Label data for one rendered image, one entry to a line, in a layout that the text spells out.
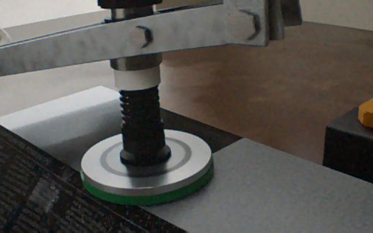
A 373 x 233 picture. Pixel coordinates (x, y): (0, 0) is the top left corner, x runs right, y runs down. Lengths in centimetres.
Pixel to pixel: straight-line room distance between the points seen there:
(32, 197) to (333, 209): 53
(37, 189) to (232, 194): 37
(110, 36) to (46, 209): 34
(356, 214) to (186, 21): 34
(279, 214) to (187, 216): 13
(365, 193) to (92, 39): 46
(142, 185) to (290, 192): 22
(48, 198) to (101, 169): 16
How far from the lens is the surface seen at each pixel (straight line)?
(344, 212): 60
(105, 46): 59
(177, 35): 52
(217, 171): 69
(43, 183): 80
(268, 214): 58
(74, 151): 81
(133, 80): 61
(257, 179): 67
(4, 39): 109
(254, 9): 46
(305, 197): 63
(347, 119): 114
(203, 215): 58
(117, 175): 64
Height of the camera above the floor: 115
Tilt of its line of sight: 21 degrees down
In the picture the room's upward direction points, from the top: 4 degrees counter-clockwise
